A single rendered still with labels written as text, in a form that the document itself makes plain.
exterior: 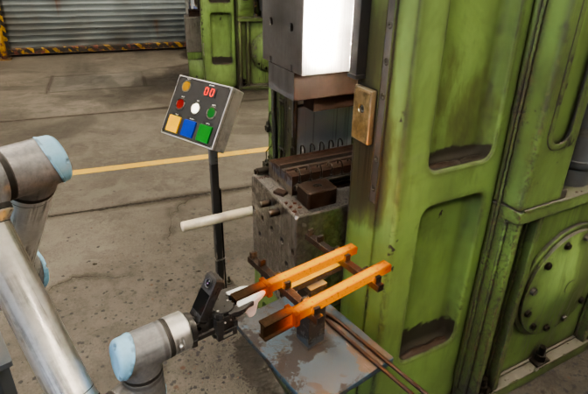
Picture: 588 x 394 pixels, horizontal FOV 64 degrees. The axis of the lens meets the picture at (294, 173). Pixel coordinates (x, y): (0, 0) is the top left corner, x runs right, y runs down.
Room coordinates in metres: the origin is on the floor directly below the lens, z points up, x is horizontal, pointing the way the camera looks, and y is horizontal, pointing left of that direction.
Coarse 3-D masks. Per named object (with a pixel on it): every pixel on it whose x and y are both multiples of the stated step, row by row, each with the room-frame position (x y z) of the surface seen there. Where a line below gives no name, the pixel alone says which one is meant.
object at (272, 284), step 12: (336, 252) 1.12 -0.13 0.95; (348, 252) 1.13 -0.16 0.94; (300, 264) 1.06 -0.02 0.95; (312, 264) 1.06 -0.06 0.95; (324, 264) 1.08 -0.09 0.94; (276, 276) 1.01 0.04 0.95; (288, 276) 1.01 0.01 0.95; (300, 276) 1.03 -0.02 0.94; (252, 288) 0.95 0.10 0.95; (264, 288) 0.96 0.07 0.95; (276, 288) 0.98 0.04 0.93
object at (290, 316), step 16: (368, 272) 1.03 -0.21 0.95; (384, 272) 1.06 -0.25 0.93; (336, 288) 0.96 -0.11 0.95; (352, 288) 0.98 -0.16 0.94; (288, 304) 0.89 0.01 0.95; (304, 304) 0.90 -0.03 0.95; (320, 304) 0.91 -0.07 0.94; (272, 320) 0.83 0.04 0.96; (288, 320) 0.86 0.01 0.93; (272, 336) 0.82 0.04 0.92
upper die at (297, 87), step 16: (272, 64) 1.67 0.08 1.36; (272, 80) 1.67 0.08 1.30; (288, 80) 1.56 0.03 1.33; (304, 80) 1.54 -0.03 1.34; (320, 80) 1.57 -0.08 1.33; (336, 80) 1.60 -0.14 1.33; (352, 80) 1.63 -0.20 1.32; (288, 96) 1.56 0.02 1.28; (304, 96) 1.55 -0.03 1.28; (320, 96) 1.57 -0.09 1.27
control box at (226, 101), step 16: (192, 80) 2.09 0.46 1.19; (176, 96) 2.10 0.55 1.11; (192, 96) 2.05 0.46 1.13; (208, 96) 1.99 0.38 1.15; (224, 96) 1.95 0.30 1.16; (240, 96) 1.99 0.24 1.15; (176, 112) 2.05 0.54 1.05; (224, 112) 1.91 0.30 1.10; (224, 128) 1.91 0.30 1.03; (208, 144) 1.86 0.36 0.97; (224, 144) 1.90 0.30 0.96
